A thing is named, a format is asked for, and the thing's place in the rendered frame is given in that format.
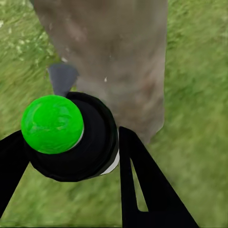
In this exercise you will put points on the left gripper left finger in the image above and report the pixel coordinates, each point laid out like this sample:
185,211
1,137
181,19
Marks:
13,162

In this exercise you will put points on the pesticide atomizer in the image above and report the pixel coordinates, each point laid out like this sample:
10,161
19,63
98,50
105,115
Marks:
69,137

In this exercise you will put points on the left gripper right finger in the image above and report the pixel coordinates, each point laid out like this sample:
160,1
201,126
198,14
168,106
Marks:
166,210

